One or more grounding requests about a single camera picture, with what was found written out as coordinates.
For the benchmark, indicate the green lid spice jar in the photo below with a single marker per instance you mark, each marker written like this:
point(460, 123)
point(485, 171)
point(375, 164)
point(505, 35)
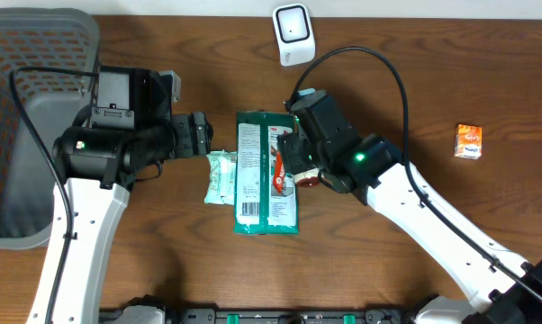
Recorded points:
point(308, 178)

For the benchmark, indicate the grey plastic mesh basket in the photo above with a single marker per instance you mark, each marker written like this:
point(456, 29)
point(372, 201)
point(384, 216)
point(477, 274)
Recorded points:
point(45, 58)

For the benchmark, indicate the white green packet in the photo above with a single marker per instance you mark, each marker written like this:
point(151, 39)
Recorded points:
point(258, 208)

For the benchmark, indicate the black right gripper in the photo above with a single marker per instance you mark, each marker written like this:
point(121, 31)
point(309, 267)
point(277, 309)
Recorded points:
point(293, 146)

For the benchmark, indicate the teal packet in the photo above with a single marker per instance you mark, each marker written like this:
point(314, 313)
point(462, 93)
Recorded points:
point(221, 188)

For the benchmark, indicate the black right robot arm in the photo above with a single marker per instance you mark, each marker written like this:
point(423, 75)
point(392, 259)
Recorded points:
point(500, 286)

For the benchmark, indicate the white barcode scanner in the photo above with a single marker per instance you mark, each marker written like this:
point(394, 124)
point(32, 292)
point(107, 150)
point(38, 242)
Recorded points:
point(294, 34)

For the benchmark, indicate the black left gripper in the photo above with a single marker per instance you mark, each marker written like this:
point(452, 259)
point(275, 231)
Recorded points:
point(186, 125)

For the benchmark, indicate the small red sachet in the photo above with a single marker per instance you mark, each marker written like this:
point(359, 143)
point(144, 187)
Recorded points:
point(278, 180)

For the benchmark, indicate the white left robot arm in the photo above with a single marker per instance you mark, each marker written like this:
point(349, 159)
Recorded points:
point(127, 126)

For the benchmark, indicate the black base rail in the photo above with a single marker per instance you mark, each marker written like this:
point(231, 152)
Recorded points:
point(298, 316)

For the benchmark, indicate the small orange box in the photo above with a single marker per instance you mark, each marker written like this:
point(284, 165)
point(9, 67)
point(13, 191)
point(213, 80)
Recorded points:
point(468, 143)

